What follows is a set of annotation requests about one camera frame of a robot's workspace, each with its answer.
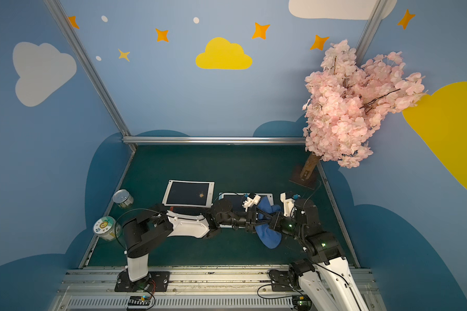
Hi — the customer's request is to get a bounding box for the white frame drawing tablet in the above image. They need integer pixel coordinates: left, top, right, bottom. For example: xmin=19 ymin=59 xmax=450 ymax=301
xmin=162 ymin=180 xmax=215 ymax=208

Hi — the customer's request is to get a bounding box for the small circuit board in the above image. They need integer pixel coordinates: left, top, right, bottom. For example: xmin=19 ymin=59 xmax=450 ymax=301
xmin=126 ymin=296 xmax=151 ymax=311
xmin=292 ymin=295 xmax=313 ymax=311

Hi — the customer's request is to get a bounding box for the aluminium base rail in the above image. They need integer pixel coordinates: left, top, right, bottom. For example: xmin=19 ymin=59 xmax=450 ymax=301
xmin=49 ymin=264 xmax=293 ymax=310

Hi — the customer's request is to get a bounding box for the pink cherry blossom tree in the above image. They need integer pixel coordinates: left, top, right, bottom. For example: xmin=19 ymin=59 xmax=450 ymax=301
xmin=302 ymin=40 xmax=425 ymax=168

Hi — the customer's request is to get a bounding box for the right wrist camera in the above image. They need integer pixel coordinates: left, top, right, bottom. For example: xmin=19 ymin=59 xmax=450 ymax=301
xmin=280 ymin=193 xmax=294 ymax=217

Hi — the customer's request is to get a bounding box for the left small circuit board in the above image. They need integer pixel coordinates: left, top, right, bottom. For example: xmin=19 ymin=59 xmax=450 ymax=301
xmin=126 ymin=296 xmax=151 ymax=311

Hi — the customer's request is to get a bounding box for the dark square tree base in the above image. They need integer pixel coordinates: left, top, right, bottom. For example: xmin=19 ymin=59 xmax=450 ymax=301
xmin=289 ymin=165 xmax=319 ymax=189

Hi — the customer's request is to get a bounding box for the blue wiping cloth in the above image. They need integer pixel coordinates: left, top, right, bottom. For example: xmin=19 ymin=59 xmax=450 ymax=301
xmin=256 ymin=197 xmax=282 ymax=250

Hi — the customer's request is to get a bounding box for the right small circuit board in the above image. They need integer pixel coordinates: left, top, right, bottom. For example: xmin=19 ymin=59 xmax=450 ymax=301
xmin=292 ymin=295 xmax=313 ymax=311

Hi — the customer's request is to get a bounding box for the white blue drawing tablet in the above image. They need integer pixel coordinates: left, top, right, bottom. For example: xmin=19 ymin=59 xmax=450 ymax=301
xmin=211 ymin=193 xmax=274 ymax=228

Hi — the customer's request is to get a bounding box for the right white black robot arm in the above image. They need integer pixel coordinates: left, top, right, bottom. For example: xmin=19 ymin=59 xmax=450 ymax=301
xmin=268 ymin=199 xmax=368 ymax=310

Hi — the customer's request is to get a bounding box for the silver tin can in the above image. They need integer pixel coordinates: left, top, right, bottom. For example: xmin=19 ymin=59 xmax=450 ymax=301
xmin=112 ymin=189 xmax=134 ymax=209

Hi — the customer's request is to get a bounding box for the red frame drawing tablet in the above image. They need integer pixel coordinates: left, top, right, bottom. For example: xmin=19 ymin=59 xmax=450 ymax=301
xmin=169 ymin=206 xmax=210 ymax=216

